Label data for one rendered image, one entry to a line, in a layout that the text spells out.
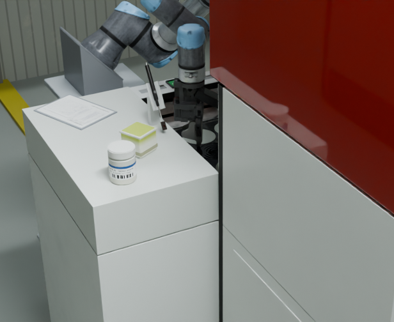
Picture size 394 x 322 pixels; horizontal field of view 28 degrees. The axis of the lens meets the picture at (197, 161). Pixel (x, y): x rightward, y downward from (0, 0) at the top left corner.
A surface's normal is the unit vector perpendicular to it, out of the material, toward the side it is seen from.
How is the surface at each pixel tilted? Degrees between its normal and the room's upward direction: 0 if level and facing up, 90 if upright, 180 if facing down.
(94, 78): 90
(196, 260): 90
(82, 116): 0
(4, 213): 0
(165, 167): 0
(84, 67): 90
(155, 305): 90
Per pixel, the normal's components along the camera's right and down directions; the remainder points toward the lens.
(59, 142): -0.02, -0.87
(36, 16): 0.46, 0.43
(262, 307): -0.89, 0.23
